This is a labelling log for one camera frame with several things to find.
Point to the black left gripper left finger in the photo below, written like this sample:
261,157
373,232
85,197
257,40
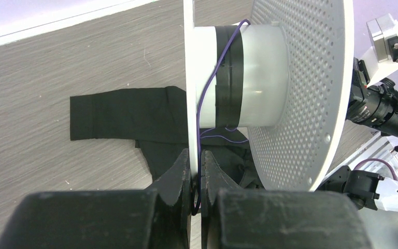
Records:
155,217

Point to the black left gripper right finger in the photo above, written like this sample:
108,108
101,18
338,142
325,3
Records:
234,217

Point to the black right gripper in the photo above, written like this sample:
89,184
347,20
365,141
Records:
373,106

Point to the white perforated cable spool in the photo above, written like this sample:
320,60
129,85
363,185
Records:
291,78

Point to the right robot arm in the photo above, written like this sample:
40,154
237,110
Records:
365,189

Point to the black cloth garment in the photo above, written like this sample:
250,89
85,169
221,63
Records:
156,120

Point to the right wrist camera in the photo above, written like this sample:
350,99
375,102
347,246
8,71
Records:
381,59

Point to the aluminium frame rail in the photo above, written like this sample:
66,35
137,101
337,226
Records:
379,147

